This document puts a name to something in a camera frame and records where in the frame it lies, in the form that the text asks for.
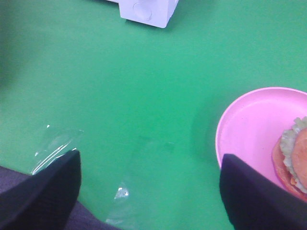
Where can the pink round plate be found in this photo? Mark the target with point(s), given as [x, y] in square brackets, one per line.
[252, 124]

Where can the round microwave door button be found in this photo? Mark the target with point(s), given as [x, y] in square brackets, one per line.
[142, 11]

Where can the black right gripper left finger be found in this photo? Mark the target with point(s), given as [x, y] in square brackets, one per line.
[45, 200]

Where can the burger with lettuce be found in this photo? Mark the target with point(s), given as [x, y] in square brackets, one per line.
[289, 157]

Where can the white microwave oven body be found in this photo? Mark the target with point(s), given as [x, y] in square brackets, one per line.
[162, 11]

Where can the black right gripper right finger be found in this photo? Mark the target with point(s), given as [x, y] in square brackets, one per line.
[252, 202]

